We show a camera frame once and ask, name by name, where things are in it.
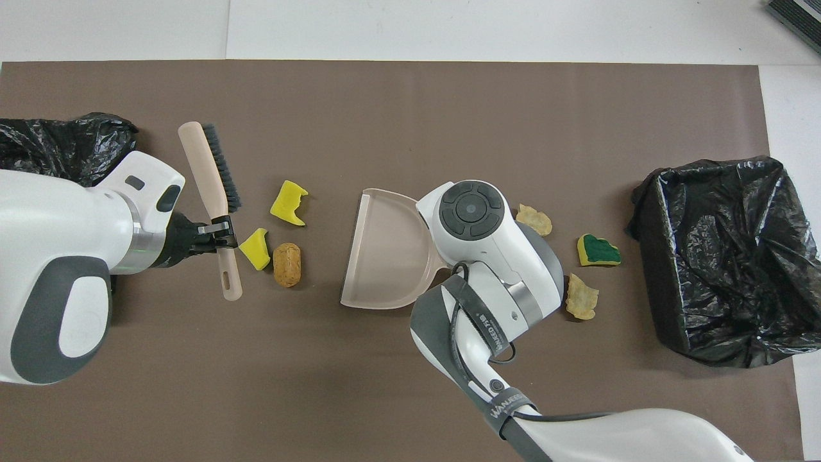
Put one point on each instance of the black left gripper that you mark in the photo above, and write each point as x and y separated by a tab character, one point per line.
183	242

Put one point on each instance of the wedge yellow sponge piece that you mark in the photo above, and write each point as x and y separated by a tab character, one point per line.
255	250

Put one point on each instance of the beige hand brush black bristles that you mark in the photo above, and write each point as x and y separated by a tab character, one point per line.
204	167

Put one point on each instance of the brown bread roll toy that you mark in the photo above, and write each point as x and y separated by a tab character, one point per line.
287	264

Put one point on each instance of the notched yellow sponge piece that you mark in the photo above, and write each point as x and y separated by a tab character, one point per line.
287	202

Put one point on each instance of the beige plastic dustpan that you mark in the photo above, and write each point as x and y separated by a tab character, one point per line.
385	256

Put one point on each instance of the pale yellow food toy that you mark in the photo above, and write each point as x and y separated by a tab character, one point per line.
582	300
537	221

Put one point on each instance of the green and yellow sponge piece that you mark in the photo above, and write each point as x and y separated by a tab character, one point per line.
600	251

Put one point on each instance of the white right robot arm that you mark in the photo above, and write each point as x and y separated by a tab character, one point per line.
500	256

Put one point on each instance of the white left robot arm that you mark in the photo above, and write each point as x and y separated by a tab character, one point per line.
51	256

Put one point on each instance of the bin covered by black bag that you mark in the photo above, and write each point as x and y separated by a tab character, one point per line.
64	144

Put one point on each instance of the open bin with black bag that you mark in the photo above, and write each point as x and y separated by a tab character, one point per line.
705	256

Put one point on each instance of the brown table mat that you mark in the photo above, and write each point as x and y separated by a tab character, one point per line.
449	96

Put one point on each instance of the grey ribbed device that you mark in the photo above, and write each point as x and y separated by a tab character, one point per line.
802	16

